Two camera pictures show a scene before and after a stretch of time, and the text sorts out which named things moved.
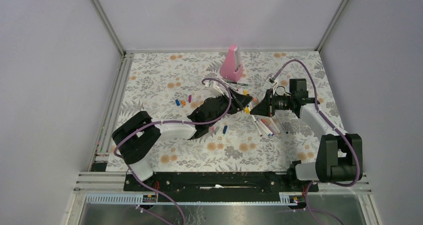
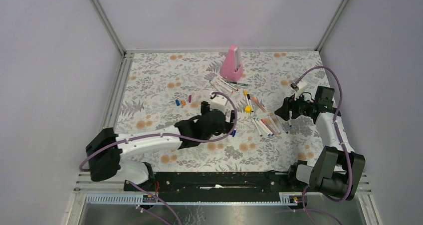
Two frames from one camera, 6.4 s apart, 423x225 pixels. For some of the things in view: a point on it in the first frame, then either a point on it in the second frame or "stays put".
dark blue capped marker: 286,131 stays put
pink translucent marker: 274,132 stays put
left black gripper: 238,102 to 227,127
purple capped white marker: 265,126 stays put
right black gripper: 266,107 to 289,104
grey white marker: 274,124 stays put
